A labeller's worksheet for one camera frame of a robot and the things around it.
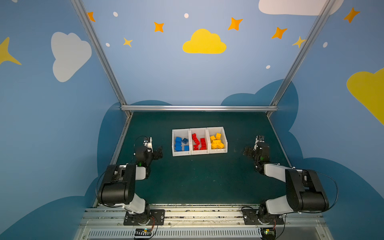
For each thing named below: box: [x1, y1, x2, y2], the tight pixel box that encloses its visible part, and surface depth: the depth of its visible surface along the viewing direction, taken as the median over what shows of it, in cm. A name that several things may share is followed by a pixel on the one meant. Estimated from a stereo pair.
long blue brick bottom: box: [174, 136, 182, 150], surface depth 103 cm
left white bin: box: [172, 128, 192, 157], surface depth 103 cm
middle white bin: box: [189, 127, 210, 156], surface depth 103 cm
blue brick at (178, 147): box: [174, 144, 182, 152], surface depth 101 cm
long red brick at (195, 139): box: [191, 133, 200, 146], surface depth 105 cm
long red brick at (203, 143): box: [200, 138, 207, 150], surface depth 103 cm
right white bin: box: [206, 126, 228, 154], surface depth 101 cm
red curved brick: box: [193, 142, 200, 151], surface depth 103 cm
